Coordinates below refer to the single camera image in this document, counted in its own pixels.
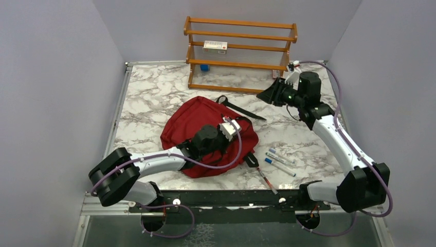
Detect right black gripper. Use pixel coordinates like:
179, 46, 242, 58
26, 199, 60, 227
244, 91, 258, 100
257, 77, 305, 109

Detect red student backpack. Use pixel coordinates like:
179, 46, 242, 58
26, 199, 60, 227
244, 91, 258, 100
160, 95, 264, 178

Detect blue capped white marker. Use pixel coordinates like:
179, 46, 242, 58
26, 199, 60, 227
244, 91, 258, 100
264, 158, 296, 177

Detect red pen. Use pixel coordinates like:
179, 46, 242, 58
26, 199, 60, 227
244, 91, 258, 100
256, 167, 278, 195

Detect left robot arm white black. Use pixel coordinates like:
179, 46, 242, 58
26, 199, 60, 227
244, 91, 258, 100
88, 119, 242, 211

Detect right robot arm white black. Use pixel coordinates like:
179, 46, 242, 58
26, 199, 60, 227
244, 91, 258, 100
256, 72, 390, 213

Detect small red white box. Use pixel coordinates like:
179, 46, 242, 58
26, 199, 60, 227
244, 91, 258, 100
271, 70, 281, 79

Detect wooden three-tier shelf rack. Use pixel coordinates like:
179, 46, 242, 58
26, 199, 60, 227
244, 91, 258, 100
183, 16, 298, 94

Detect clear pen blue cap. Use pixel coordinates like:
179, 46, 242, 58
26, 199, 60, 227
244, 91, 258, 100
265, 148, 295, 166

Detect white box on shelf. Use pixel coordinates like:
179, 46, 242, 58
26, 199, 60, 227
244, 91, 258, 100
203, 41, 228, 55

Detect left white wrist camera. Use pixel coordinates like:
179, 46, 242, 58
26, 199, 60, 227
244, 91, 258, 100
219, 117, 242, 142

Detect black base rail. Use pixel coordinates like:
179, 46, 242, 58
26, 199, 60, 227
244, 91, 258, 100
81, 189, 352, 226

